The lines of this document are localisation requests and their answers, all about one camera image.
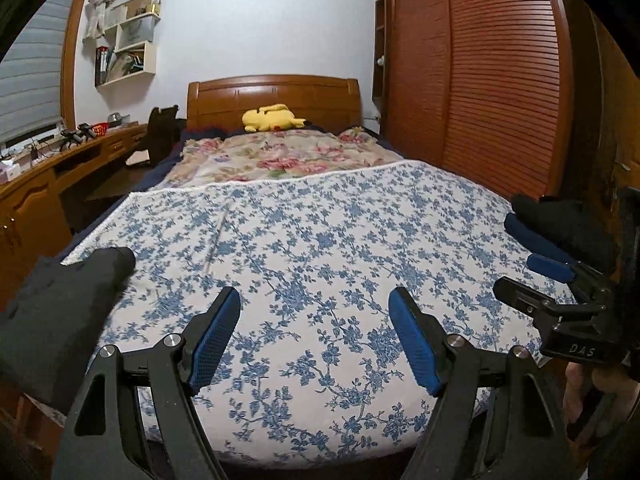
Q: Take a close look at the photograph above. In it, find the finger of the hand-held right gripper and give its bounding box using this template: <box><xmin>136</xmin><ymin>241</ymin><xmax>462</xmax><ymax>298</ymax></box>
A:
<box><xmin>492</xmin><ymin>276</ymin><xmax>601</xmax><ymax>323</ymax></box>
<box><xmin>526</xmin><ymin>254</ymin><xmax>618</xmax><ymax>306</ymax></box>

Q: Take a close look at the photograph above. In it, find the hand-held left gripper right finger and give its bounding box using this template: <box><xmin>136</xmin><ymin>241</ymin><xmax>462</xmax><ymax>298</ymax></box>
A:
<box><xmin>388</xmin><ymin>287</ymin><xmax>583</xmax><ymax>480</ymax></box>

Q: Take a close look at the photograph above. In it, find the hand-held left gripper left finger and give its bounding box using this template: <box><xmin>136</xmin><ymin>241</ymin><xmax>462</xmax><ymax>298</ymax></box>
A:
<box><xmin>52</xmin><ymin>286</ymin><xmax>242</xmax><ymax>480</ymax></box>

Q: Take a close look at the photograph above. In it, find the black buttoned coat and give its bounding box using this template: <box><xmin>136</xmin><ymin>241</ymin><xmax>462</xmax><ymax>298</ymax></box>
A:
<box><xmin>510</xmin><ymin>194</ymin><xmax>618</xmax><ymax>273</ymax></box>

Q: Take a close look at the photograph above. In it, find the person's right hand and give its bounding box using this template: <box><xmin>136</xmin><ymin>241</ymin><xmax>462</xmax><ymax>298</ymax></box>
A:
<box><xmin>562</xmin><ymin>360</ymin><xmax>640</xmax><ymax>426</ymax></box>

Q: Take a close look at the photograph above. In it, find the blue floral bed sheet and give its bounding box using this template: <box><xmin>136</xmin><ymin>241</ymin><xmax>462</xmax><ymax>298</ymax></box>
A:
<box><xmin>60</xmin><ymin>159</ymin><xmax>583</xmax><ymax>471</ymax></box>

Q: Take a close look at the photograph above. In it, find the wooden door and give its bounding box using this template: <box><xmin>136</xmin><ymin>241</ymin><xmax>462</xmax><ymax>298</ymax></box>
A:
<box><xmin>570</xmin><ymin>0</ymin><xmax>640</xmax><ymax>211</ymax></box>

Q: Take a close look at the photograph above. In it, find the dark grey folded garment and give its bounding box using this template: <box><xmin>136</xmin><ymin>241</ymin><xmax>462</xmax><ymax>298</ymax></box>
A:
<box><xmin>0</xmin><ymin>246</ymin><xmax>137</xmax><ymax>408</ymax></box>

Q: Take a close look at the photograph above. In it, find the pink floral blanket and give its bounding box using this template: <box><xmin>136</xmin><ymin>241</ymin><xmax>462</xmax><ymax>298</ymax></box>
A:
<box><xmin>162</xmin><ymin>126</ymin><xmax>406</xmax><ymax>191</ymax></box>

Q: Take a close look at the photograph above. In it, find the wooden louvred wardrobe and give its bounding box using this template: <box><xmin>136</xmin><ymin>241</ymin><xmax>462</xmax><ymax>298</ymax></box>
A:
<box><xmin>372</xmin><ymin>0</ymin><xmax>576</xmax><ymax>201</ymax></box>

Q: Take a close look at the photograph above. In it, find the dark wooden chair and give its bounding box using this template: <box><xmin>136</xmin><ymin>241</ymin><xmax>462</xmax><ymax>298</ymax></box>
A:
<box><xmin>85</xmin><ymin>105</ymin><xmax>181</xmax><ymax>203</ymax></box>

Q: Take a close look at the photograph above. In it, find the yellow plush toy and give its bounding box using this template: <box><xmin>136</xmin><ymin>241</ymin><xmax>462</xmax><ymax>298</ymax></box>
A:
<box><xmin>242</xmin><ymin>102</ymin><xmax>307</xmax><ymax>133</ymax></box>

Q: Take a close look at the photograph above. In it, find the wooden desk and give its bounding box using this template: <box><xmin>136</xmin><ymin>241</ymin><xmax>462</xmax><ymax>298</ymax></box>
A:
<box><xmin>0</xmin><ymin>122</ymin><xmax>148</xmax><ymax>311</ymax></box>

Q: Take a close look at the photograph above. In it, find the black desk gadget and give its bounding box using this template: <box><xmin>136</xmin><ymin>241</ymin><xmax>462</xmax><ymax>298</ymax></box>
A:
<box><xmin>60</xmin><ymin>125</ymin><xmax>96</xmax><ymax>152</ymax></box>

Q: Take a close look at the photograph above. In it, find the wooden bed headboard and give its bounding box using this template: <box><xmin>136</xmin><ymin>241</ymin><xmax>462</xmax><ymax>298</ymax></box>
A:
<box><xmin>186</xmin><ymin>75</ymin><xmax>362</xmax><ymax>133</ymax></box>

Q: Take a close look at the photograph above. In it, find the grey paper bag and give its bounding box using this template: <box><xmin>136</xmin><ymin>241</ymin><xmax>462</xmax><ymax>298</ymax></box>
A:
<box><xmin>115</xmin><ymin>24</ymin><xmax>151</xmax><ymax>52</ymax></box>

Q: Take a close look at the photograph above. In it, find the grey window blind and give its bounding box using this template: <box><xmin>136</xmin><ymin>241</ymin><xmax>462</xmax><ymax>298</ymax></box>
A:
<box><xmin>0</xmin><ymin>0</ymin><xmax>83</xmax><ymax>146</ymax></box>

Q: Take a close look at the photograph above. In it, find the white hanging cloth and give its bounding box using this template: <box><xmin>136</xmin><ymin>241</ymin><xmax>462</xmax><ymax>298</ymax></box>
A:
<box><xmin>84</xmin><ymin>0</ymin><xmax>146</xmax><ymax>41</ymax></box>

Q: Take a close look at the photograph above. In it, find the white wall shelf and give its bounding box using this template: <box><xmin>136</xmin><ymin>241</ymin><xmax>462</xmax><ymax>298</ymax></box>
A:
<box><xmin>95</xmin><ymin>0</ymin><xmax>162</xmax><ymax>87</ymax></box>

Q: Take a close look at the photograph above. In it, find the wooden window frame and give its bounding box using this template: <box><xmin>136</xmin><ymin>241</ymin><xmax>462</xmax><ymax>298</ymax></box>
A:
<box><xmin>60</xmin><ymin>0</ymin><xmax>96</xmax><ymax>131</ymax></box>

